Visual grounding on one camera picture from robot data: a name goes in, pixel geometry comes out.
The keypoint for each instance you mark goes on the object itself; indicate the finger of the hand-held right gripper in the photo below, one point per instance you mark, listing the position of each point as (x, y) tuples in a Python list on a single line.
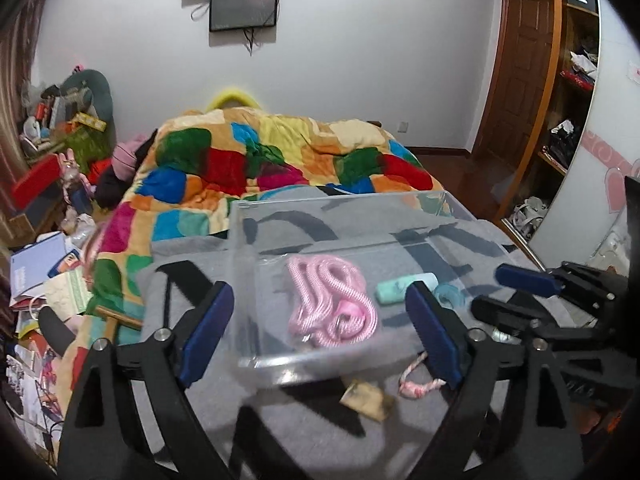
[(505, 310), (527, 280)]

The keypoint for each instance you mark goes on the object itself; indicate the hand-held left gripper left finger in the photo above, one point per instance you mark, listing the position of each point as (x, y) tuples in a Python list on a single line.
[(207, 332)]

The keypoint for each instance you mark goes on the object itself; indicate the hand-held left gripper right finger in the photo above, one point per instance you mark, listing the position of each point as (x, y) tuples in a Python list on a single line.
[(436, 336)]

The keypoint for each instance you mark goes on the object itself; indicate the mint green small case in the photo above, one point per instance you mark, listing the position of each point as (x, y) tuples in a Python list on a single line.
[(395, 290)]

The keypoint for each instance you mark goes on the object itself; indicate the clear plastic storage box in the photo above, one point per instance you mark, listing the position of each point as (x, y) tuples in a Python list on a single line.
[(270, 270)]

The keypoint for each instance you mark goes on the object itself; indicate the metal bar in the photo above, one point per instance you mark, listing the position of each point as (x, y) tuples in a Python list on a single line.
[(522, 245)]

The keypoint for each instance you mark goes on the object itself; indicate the white shoes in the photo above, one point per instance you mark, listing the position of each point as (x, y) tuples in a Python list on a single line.
[(527, 217)]

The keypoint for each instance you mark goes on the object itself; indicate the white wardrobe door pink pattern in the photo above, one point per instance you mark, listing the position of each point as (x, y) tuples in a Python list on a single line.
[(595, 175)]

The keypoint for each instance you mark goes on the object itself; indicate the grey black patterned blanket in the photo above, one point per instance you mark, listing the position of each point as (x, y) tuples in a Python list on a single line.
[(310, 430)]

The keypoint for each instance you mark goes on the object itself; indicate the black bag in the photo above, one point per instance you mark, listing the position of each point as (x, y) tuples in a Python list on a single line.
[(565, 142)]

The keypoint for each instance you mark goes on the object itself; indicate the dark clothes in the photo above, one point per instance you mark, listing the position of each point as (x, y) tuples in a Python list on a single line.
[(112, 187)]

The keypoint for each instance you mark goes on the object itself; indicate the colourful patchwork blanket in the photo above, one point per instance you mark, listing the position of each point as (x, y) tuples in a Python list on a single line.
[(225, 160)]

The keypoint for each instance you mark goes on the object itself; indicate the blue white book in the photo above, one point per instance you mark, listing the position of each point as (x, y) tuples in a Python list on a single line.
[(37, 265)]

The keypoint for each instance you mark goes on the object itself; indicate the pile of papers and magazines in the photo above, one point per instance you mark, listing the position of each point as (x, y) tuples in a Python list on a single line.
[(27, 375)]

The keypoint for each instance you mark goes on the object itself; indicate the pink knit hat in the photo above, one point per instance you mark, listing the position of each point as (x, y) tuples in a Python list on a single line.
[(125, 160)]

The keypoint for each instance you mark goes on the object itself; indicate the wooden shelf unit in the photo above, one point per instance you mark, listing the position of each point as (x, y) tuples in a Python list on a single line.
[(560, 85)]

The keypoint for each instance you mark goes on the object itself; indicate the pink bunny toy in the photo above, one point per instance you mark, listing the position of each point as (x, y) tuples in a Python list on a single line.
[(72, 172)]

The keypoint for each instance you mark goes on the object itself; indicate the brown wooden door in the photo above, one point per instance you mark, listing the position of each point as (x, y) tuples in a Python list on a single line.
[(515, 70)]

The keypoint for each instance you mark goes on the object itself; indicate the red box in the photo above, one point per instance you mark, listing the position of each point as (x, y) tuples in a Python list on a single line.
[(34, 182)]

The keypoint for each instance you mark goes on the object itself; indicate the yellow pillow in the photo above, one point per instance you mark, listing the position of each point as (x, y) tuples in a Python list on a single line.
[(232, 96)]

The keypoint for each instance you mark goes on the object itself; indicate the green padded chair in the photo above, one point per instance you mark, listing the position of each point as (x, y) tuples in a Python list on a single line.
[(97, 87)]

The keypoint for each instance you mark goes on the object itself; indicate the brown patterned curtain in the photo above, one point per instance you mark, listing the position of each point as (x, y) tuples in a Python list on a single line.
[(20, 70)]

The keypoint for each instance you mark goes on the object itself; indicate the wall socket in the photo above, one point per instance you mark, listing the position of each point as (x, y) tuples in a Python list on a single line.
[(403, 126)]

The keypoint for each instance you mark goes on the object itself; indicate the small wall monitor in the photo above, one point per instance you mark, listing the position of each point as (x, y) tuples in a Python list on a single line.
[(243, 8)]

